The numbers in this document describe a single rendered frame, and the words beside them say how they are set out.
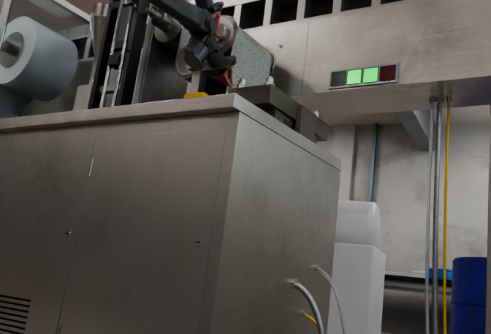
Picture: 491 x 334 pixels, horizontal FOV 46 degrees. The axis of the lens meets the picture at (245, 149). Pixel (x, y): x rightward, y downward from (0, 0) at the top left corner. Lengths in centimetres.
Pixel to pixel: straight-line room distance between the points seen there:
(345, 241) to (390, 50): 336
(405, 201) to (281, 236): 643
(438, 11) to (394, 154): 624
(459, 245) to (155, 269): 654
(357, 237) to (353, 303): 56
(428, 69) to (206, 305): 105
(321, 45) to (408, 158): 608
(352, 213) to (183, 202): 389
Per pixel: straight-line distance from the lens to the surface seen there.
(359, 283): 513
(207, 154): 151
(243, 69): 199
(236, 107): 148
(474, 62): 195
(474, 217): 789
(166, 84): 226
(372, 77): 203
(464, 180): 800
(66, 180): 187
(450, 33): 202
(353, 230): 526
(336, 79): 209
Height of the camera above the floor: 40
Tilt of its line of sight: 14 degrees up
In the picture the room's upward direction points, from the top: 7 degrees clockwise
